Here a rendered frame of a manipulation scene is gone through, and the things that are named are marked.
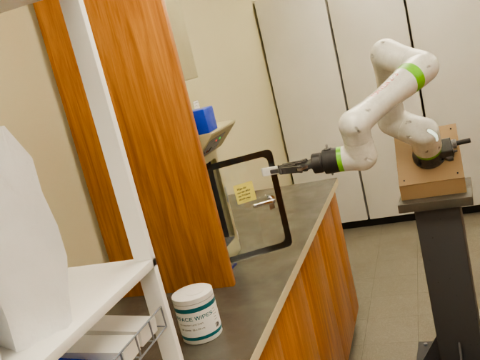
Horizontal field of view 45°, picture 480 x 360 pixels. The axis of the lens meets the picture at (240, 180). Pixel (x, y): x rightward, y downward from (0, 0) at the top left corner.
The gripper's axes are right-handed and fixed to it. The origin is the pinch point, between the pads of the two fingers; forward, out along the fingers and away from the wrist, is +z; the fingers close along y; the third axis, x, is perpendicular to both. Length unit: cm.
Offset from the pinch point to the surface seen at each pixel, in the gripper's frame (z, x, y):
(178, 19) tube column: 27, -64, -15
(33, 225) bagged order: 7, -24, 127
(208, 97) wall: 70, -24, -141
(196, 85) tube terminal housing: 27.4, -37.2, -15.8
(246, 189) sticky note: 10.2, 5.0, 2.7
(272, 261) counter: 8.4, 37.0, -2.1
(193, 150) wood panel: 20.7, -16.2, 19.2
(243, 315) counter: 7, 37, 43
